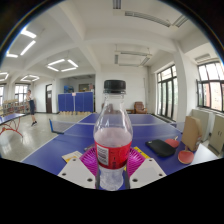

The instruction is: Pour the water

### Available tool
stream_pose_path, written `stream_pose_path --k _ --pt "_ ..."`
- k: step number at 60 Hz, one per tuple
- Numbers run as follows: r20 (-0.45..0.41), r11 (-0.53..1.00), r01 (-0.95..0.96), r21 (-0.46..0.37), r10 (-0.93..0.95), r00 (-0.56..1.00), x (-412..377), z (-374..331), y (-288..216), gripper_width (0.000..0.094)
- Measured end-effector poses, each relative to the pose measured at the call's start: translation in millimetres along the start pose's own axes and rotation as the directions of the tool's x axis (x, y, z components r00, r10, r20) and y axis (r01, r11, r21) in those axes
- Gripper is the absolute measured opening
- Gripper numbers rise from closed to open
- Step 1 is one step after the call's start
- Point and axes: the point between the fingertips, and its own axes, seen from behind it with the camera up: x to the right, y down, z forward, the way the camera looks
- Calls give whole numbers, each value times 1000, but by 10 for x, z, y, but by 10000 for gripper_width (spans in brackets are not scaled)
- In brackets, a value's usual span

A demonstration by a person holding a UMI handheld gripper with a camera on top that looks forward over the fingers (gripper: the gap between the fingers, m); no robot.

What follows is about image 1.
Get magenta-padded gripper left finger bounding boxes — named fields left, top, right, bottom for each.
left=56, top=146, right=98, bottom=190

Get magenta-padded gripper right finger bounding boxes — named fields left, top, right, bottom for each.
left=125, top=146, right=167, bottom=190

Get clear bottle with red label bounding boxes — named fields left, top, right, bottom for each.
left=93, top=79, right=134, bottom=192

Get black paddle case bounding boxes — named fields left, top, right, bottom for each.
left=145, top=138, right=177, bottom=158

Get red table tennis paddle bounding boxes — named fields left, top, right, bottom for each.
left=177, top=146, right=195, bottom=165
left=164, top=135, right=181, bottom=149

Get table tennis net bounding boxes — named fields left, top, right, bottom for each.
left=48, top=118, right=78, bottom=135

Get brown armchair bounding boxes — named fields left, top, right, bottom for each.
left=133, top=101, right=148, bottom=115

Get blue partition screen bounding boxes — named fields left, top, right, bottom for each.
left=57, top=91, right=95, bottom=114

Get brown cardboard box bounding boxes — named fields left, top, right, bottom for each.
left=181, top=115, right=203, bottom=153

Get dark brown door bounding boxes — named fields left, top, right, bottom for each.
left=45, top=83, right=54, bottom=114

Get tall black-framed glass door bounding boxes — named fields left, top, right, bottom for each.
left=156, top=64, right=178, bottom=121

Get beige cabinet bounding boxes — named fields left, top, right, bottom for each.
left=191, top=109, right=214, bottom=143
left=208, top=114, right=224, bottom=156

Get person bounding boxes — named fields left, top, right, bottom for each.
left=25, top=89, right=38, bottom=127

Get blue table with red legs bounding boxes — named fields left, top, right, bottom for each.
left=0, top=112, right=27, bottom=138

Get book shelf unit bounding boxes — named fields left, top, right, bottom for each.
left=1, top=99, right=29, bottom=116

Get small bright window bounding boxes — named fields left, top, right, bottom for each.
left=13, top=83, right=30, bottom=103

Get ceiling air conditioner unit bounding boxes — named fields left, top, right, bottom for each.
left=114, top=49, right=153, bottom=68

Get ceiling lights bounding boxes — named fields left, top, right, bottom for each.
left=0, top=26, right=79, bottom=83

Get large black-framed window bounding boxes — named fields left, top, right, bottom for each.
left=196, top=60, right=224, bottom=113

